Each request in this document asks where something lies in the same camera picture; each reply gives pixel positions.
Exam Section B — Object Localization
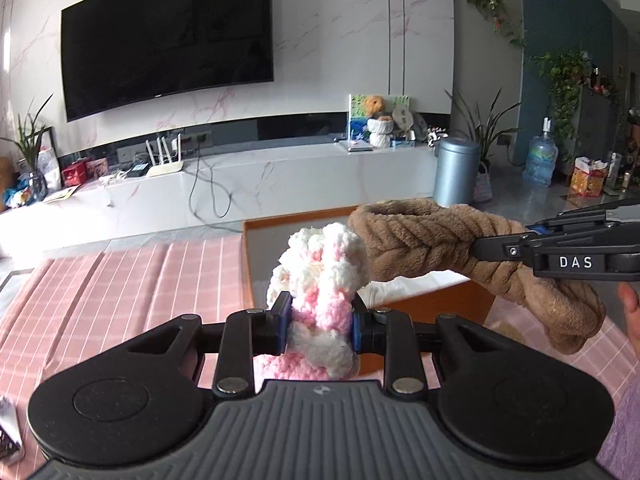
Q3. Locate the pink checkered tablecloth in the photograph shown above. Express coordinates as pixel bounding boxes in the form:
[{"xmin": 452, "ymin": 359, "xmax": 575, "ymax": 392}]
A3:
[{"xmin": 0, "ymin": 232, "xmax": 640, "ymax": 480}]

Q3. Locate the grey cabinet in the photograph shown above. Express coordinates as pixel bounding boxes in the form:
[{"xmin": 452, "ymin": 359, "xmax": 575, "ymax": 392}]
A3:
[{"xmin": 575, "ymin": 84, "xmax": 632, "ymax": 172}]

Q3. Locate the blue plastic bag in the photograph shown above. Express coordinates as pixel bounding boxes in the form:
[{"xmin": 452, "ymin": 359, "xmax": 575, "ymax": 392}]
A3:
[{"xmin": 0, "ymin": 175, "xmax": 37, "ymax": 209}]

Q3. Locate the brown braided plush headband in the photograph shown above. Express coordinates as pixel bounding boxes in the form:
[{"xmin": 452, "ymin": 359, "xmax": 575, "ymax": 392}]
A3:
[{"xmin": 347, "ymin": 198, "xmax": 609, "ymax": 356}]

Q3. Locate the hanging green vine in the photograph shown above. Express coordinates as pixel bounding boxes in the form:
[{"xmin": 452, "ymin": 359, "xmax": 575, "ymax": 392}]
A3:
[{"xmin": 462, "ymin": 0, "xmax": 527, "ymax": 51}]

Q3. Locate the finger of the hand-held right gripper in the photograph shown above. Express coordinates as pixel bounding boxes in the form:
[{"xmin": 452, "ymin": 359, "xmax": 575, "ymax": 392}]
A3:
[
  {"xmin": 472, "ymin": 227, "xmax": 640, "ymax": 281},
  {"xmin": 527, "ymin": 198, "xmax": 640, "ymax": 236}
]

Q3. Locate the white router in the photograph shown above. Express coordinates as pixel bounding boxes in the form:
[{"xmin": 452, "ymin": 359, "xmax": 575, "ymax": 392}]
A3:
[{"xmin": 144, "ymin": 134, "xmax": 184, "ymax": 177}]

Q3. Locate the green plant in glass vase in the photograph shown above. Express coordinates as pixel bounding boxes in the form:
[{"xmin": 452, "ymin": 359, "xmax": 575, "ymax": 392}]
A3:
[{"xmin": 0, "ymin": 93, "xmax": 55, "ymax": 202}]

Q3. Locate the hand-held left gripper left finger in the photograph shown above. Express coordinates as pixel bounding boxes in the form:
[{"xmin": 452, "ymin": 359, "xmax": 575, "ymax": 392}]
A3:
[{"xmin": 132, "ymin": 291, "xmax": 294, "ymax": 402}]

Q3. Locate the person's purple clothing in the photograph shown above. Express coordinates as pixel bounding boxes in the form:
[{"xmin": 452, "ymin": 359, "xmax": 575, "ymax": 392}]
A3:
[{"xmin": 596, "ymin": 384, "xmax": 640, "ymax": 480}]

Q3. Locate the orange gift bag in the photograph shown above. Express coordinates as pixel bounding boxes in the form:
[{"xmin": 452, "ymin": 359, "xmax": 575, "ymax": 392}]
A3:
[{"xmin": 569, "ymin": 156, "xmax": 609, "ymax": 198}]

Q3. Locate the red gift box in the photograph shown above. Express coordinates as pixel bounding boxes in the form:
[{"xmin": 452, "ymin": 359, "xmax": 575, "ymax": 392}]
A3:
[{"xmin": 60, "ymin": 160, "xmax": 91, "ymax": 187}]

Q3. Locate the pink and white fluffy scrunchie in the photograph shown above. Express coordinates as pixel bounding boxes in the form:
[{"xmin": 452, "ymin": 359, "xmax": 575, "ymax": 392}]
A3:
[{"xmin": 255, "ymin": 222, "xmax": 374, "ymax": 382}]

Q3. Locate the person's right hand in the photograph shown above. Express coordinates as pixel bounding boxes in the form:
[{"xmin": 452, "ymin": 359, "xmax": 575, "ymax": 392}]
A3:
[{"xmin": 617, "ymin": 281, "xmax": 640, "ymax": 322}]

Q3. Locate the silver patterned packet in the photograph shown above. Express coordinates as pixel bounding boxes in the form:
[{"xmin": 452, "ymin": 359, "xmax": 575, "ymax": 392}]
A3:
[{"xmin": 0, "ymin": 394, "xmax": 26, "ymax": 464}]

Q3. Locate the long-leaf potted plant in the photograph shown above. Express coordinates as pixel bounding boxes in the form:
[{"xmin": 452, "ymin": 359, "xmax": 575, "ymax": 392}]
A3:
[{"xmin": 444, "ymin": 87, "xmax": 524, "ymax": 204}]

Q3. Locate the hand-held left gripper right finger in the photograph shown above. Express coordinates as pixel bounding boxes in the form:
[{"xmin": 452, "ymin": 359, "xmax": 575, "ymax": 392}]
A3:
[{"xmin": 350, "ymin": 301, "xmax": 506, "ymax": 397}]

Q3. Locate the blue water jug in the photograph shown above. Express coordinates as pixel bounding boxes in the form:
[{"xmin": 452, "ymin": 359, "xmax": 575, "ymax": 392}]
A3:
[{"xmin": 522, "ymin": 117, "xmax": 560, "ymax": 188}]

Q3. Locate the silver trash can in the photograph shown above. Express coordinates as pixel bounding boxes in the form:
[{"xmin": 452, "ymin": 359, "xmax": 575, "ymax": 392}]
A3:
[{"xmin": 432, "ymin": 136, "xmax": 481, "ymax": 209}]

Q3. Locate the yellow paper sheet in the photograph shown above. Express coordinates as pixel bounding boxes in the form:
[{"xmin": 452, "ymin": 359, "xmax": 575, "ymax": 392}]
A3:
[{"xmin": 42, "ymin": 184, "xmax": 82, "ymax": 205}]

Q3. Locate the white knitted pot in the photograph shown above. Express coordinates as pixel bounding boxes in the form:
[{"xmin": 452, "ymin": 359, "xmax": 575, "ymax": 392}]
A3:
[{"xmin": 367, "ymin": 115, "xmax": 396, "ymax": 149}]

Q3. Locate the green and blue painting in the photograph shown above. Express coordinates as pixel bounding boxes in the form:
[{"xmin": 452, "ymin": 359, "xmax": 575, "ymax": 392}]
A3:
[{"xmin": 347, "ymin": 93, "xmax": 412, "ymax": 141}]

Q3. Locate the trailing green plant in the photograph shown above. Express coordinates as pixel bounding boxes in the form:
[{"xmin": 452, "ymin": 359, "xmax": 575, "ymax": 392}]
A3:
[{"xmin": 532, "ymin": 49, "xmax": 594, "ymax": 162}]

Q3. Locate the black power cable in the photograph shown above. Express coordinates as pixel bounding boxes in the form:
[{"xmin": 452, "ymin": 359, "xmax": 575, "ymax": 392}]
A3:
[{"xmin": 187, "ymin": 144, "xmax": 242, "ymax": 234}]

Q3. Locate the orange storage box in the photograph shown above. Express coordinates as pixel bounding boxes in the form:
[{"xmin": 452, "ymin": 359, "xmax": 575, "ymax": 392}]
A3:
[{"xmin": 241, "ymin": 204, "xmax": 497, "ymax": 334}]

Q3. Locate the round white hand fan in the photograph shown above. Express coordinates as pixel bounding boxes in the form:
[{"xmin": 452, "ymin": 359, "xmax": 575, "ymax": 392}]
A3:
[{"xmin": 392, "ymin": 104, "xmax": 415, "ymax": 134}]

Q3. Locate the white marble tv cabinet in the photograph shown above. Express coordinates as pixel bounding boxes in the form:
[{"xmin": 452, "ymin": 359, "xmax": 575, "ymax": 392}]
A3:
[{"xmin": 0, "ymin": 137, "xmax": 442, "ymax": 257}]

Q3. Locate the black curved television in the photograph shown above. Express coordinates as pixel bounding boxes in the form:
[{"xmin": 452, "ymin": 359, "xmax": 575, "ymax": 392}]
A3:
[{"xmin": 60, "ymin": 0, "xmax": 275, "ymax": 123}]

